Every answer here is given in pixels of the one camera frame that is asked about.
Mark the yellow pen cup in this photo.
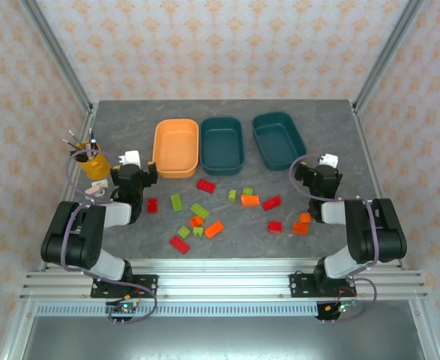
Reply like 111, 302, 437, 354
77, 141, 111, 181

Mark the pink and white stapler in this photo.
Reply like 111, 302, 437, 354
85, 179, 110, 199

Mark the orange plastic container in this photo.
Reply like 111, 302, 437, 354
151, 118, 200, 179

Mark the teal plastic container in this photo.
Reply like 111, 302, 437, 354
199, 115, 246, 176
251, 111, 307, 173

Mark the small circuit board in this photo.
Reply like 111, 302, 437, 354
324, 299, 359, 314
106, 295, 142, 313

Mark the aluminium mounting beam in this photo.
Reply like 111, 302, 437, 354
19, 257, 429, 302

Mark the grey metal panel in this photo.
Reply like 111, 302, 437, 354
20, 316, 430, 360

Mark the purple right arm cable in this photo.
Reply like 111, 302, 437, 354
289, 153, 379, 324

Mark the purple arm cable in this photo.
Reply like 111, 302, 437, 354
61, 148, 159, 326
289, 153, 379, 324

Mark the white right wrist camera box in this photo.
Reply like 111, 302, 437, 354
319, 152, 340, 169

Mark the aluminium table side rail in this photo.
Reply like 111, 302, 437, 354
349, 100, 409, 271
38, 112, 97, 272

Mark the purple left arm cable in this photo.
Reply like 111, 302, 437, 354
61, 148, 159, 326

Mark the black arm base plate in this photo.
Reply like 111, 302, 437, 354
289, 273, 356, 299
91, 274, 159, 299

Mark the aluminium frame post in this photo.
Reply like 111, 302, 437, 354
19, 0, 94, 116
352, 0, 425, 113
0, 299, 40, 360
409, 299, 440, 360

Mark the grey slotted cable duct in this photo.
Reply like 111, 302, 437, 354
35, 304, 355, 318

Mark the lower aluminium frame post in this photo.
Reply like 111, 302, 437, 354
409, 299, 440, 360
0, 299, 40, 360

